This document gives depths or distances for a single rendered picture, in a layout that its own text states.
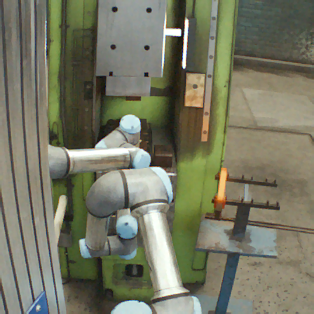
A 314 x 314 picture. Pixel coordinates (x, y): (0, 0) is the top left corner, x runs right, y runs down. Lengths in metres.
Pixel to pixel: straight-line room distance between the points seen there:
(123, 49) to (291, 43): 6.44
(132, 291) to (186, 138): 0.95
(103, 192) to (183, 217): 1.25
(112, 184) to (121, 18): 0.88
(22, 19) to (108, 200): 0.75
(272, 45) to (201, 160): 5.97
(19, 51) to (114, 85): 1.33
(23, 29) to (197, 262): 2.22
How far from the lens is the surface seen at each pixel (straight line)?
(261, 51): 8.15
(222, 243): 2.12
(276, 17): 8.08
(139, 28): 1.96
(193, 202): 2.46
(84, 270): 2.79
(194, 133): 2.27
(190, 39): 2.08
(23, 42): 0.72
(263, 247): 2.14
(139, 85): 2.02
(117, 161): 1.50
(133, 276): 2.60
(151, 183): 1.32
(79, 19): 2.12
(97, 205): 1.34
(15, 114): 0.72
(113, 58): 1.99
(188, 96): 2.18
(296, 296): 2.92
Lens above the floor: 1.94
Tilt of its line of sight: 27 degrees down
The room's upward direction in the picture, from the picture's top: 3 degrees clockwise
